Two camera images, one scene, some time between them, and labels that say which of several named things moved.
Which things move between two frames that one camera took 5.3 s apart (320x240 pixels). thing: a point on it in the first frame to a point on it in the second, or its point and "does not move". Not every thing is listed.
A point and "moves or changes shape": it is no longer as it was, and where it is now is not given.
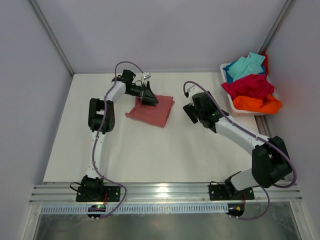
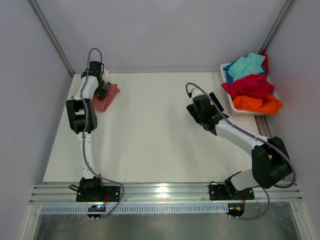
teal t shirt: x=243 y=66 does not move
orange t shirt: x=269 y=105 does not move
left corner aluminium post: x=45 y=24 does not move
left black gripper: x=146 y=93 to x=101 y=92
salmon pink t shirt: x=154 y=115 moves or changes shape
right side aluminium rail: x=263 y=126 does not move
